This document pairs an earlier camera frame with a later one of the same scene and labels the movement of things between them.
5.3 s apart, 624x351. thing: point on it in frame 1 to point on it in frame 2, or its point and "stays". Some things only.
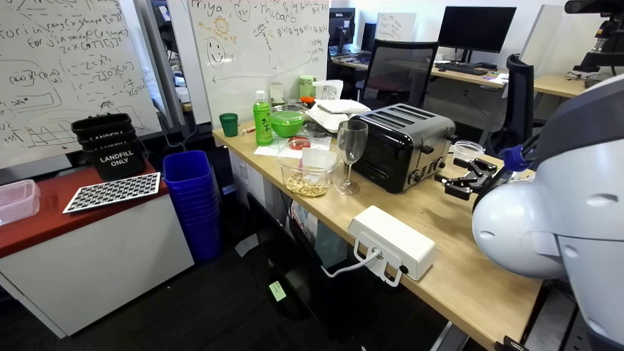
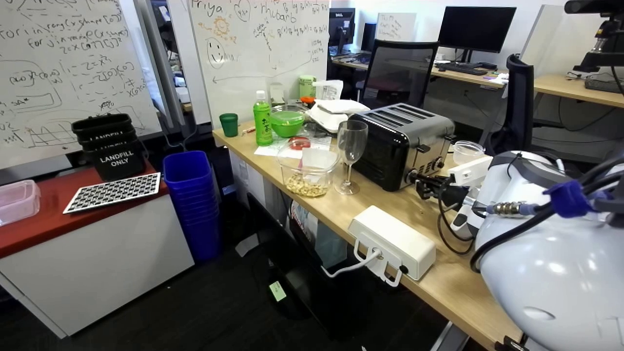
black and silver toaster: [404, 145] stays
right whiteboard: [246, 46] stays
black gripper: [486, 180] to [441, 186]
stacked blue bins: [198, 196] stays
